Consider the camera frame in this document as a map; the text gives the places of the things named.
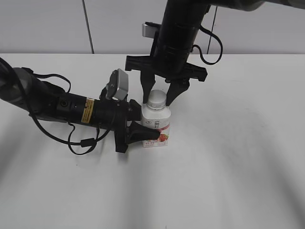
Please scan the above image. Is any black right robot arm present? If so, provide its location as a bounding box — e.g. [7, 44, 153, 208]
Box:
[125, 0, 264, 106]

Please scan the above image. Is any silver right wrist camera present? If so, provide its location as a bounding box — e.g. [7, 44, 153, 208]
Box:
[142, 21, 161, 39]

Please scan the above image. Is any white round bottle cap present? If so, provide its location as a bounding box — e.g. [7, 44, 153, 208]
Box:
[147, 90, 166, 111]

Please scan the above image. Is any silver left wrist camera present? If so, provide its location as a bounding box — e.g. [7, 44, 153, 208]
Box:
[105, 68, 129, 101]

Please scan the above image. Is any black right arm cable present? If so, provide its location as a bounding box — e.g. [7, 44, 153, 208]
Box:
[192, 6, 223, 65]

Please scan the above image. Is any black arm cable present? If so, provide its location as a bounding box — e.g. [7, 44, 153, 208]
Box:
[192, 6, 223, 65]
[0, 57, 115, 156]

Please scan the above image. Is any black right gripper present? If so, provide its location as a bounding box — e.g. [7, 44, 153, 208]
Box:
[124, 31, 208, 106]

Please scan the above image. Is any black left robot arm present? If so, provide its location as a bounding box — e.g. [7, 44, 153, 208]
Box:
[0, 59, 161, 153]

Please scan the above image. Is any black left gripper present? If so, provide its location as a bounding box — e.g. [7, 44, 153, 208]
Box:
[94, 99, 160, 153]

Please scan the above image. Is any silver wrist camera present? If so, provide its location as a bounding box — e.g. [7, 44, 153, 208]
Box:
[142, 21, 161, 39]
[105, 68, 129, 101]

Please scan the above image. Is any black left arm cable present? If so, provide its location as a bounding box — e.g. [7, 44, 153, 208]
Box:
[0, 57, 115, 156]

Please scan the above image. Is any white yili changqing yogurt bottle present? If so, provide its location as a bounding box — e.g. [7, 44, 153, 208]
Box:
[141, 104, 171, 147]

